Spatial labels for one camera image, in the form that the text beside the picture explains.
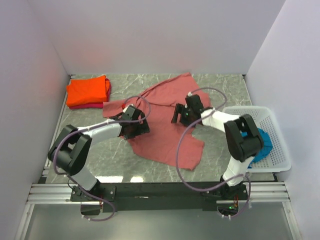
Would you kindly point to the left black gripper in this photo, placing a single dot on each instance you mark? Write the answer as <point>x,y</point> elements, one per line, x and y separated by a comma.
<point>143,129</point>

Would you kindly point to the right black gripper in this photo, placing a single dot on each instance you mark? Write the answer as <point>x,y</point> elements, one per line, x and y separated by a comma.
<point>181,109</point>

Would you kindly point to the salmon pink t shirt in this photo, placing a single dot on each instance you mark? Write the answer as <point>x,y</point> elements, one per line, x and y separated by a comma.
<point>166,142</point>

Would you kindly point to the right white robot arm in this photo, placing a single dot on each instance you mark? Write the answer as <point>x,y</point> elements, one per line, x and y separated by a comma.
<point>243,138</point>

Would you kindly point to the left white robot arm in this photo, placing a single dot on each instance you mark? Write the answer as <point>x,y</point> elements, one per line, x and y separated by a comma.
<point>71,148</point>

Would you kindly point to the folded magenta t shirt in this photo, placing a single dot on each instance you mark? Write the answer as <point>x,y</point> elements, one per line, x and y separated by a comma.
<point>107,86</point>

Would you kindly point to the folded orange t shirt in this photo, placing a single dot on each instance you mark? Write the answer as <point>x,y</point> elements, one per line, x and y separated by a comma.
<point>86,91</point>

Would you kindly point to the black base beam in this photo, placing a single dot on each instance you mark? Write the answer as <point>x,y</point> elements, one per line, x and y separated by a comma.
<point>143,196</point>

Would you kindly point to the blue t shirt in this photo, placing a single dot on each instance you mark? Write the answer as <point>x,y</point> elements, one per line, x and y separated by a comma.
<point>265,151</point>

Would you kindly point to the white plastic basket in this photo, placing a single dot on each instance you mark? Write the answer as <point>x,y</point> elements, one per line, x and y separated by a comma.
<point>278,160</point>

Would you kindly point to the aluminium rail frame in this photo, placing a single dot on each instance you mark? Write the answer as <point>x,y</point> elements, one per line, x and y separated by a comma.
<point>49,214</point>

